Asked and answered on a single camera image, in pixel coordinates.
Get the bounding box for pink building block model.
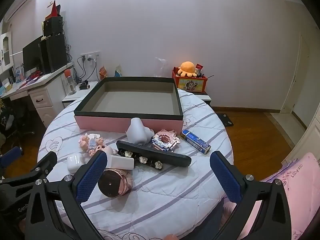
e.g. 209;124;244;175
151;129;181;153

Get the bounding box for black office chair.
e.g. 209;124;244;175
0;97;35;140

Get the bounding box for pink blanket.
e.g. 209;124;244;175
222;152;320;240

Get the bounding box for wall power outlet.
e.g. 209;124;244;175
80;52;101;62

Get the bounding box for white charger block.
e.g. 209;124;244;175
106;155;135;171

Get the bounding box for blue rectangular tin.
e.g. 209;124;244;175
181;129;212;157

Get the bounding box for pink doll figurine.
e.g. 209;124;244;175
79;134;118;157

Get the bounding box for orange octopus plush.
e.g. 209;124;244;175
177;61;197;77

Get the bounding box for water bottle orange cap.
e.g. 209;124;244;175
64;67;77;95

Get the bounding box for black remote control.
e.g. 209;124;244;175
116;140;192;168

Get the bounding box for white nightstand dark base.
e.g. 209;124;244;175
194;91;213;107

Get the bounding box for pink storage box black rim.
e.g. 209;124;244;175
74;77;184;134

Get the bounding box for red triangular object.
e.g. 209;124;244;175
51;0;61;17

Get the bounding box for black floor scale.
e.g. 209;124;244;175
216;113;235;127

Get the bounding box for red printed box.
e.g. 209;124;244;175
172;67;208;93

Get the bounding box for white wardrobe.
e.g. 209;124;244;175
284;120;320;165

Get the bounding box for white desk with drawers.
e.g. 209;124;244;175
0;61;74;128

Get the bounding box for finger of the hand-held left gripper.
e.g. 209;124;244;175
0;146;23;170
29;151;58;180

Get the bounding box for black flower hair clip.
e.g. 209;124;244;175
119;150;164;169

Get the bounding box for black power cables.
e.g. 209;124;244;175
76;56;97;80

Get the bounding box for black speaker box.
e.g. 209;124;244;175
43;16;63;37

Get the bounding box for white earbuds case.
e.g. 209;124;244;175
67;156;87;173

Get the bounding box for white air conditioner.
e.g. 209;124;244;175
4;0;37;22

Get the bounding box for white door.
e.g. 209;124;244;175
279;31;309;114

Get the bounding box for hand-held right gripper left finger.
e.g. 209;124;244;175
25;151;108;240

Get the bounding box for white display stand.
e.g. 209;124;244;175
126;117;155;146

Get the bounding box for black computer tower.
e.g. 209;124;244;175
40;34;68;73

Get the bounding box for black computer monitor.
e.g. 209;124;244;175
22;36;43;73

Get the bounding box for white glass door cabinet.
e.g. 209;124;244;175
0;27;14;74

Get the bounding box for rose gold cosmetic jar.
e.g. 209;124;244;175
97;168;133;198

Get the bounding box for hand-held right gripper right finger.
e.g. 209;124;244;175
209;151;298;240

